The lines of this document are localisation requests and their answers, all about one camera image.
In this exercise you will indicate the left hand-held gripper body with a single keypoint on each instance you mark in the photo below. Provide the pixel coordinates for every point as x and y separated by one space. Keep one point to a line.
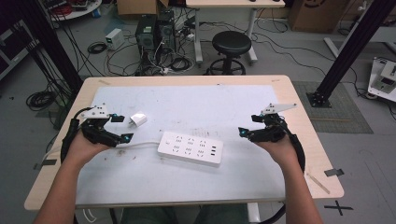
96 130

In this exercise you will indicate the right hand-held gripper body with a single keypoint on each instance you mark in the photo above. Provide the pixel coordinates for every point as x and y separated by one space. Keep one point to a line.
271 129

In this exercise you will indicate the white charger plug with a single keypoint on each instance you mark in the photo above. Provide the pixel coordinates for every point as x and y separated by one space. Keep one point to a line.
138 119

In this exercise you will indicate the white power strip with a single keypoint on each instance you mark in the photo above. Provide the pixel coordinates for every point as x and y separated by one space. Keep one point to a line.
190 148

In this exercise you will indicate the person's left hand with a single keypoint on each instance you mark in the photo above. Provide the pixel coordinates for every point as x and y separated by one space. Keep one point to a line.
82 151

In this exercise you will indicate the person's right hand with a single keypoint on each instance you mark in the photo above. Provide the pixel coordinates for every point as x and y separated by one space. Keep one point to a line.
280 152

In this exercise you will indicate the white table mat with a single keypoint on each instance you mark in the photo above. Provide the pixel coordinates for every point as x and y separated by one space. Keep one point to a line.
202 105

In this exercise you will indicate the black tape piece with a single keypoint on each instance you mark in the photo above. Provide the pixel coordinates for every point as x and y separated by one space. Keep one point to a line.
46 162
333 172

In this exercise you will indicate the grey floor mat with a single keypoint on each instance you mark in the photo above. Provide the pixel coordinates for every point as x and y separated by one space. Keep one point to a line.
339 115

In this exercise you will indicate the thin wooden stick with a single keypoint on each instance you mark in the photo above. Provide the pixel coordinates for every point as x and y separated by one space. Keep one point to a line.
317 183

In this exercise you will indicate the black round stool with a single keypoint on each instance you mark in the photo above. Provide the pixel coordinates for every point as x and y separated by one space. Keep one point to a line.
232 43

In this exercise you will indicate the white power supply box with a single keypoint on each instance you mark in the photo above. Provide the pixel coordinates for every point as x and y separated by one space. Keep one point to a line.
114 39

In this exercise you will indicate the black computer tower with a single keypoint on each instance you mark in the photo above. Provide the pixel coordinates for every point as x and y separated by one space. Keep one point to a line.
166 29
146 34

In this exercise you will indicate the person's legs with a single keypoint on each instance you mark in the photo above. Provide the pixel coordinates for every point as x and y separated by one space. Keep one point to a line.
183 215

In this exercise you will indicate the black metal stand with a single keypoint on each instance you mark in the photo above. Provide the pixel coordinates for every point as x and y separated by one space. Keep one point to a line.
51 40
351 53

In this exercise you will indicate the black tape cross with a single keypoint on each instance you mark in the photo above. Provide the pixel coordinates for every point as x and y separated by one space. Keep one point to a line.
338 207

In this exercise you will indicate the round white table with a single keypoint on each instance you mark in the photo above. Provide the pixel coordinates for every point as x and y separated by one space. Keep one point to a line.
77 11

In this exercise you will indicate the white-legged desk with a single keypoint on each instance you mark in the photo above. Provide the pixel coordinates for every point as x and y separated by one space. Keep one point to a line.
233 3

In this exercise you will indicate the large cardboard box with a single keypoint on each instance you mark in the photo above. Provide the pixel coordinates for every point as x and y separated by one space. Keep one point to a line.
317 15

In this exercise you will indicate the white machine on floor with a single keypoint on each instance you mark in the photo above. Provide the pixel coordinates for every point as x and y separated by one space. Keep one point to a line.
384 79

